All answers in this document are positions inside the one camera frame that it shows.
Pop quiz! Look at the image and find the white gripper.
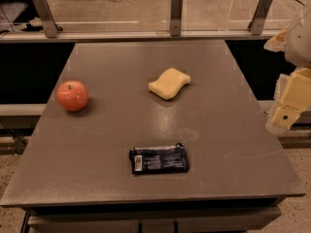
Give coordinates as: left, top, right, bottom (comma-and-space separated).
263, 4, 311, 134

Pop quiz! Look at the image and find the yellow sponge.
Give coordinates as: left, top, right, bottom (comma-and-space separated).
148, 68, 191, 100

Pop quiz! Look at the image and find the dark blue rxbar wrapper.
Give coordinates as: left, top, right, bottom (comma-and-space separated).
129, 143, 190, 175

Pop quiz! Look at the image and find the grey under-table cabinet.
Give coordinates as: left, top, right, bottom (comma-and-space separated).
25, 207, 281, 233

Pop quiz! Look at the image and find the red apple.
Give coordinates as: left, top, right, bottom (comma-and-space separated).
56, 81, 88, 112

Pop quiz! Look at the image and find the clear acrylic barrier panel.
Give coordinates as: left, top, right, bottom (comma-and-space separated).
1, 0, 310, 32

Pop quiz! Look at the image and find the metal barrier rail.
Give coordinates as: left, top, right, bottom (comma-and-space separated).
0, 29, 278, 44

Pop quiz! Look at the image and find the right metal bracket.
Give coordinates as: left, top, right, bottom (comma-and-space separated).
248, 0, 273, 35

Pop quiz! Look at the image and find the metal bracket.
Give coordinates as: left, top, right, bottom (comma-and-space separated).
248, 0, 273, 35
170, 0, 183, 37
32, 0, 59, 38

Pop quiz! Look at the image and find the middle metal bracket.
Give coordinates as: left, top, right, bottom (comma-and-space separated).
170, 0, 183, 37

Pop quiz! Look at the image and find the left metal bracket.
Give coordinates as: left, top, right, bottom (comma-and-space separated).
32, 0, 59, 38

